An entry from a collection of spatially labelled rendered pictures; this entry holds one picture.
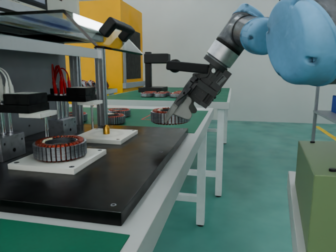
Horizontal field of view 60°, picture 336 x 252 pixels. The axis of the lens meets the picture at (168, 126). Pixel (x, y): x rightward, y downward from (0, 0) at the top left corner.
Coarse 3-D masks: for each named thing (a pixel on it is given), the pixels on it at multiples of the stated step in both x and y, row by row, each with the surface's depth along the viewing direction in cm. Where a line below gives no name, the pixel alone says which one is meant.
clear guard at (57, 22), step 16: (0, 16) 50; (16, 16) 50; (32, 16) 50; (48, 16) 50; (64, 16) 50; (80, 16) 51; (16, 32) 71; (32, 32) 71; (48, 32) 71; (64, 32) 71; (80, 32) 71; (96, 32) 51; (112, 32) 61; (112, 48) 52; (128, 48) 61
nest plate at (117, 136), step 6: (84, 132) 90; (90, 132) 90; (96, 132) 90; (102, 132) 90; (114, 132) 90; (120, 132) 90; (126, 132) 90; (132, 132) 90; (90, 138) 82; (96, 138) 82; (102, 138) 82; (108, 138) 82; (114, 138) 82; (120, 138) 82; (126, 138) 84
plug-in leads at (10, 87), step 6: (6, 72) 66; (0, 78) 67; (6, 78) 65; (0, 84) 66; (6, 84) 64; (0, 90) 66; (6, 90) 64; (12, 90) 67; (0, 96) 67; (0, 102) 63
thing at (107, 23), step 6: (108, 18) 52; (114, 18) 53; (102, 24) 52; (108, 24) 52; (114, 24) 52; (120, 24) 54; (126, 24) 59; (102, 30) 52; (108, 30) 52; (126, 30) 58; (132, 30) 60; (108, 36) 54; (120, 36) 61; (126, 36) 61
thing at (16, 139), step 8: (0, 136) 65; (8, 136) 66; (16, 136) 68; (0, 144) 63; (8, 144) 66; (16, 144) 68; (24, 144) 71; (0, 152) 64; (8, 152) 66; (16, 152) 68; (24, 152) 71; (0, 160) 64
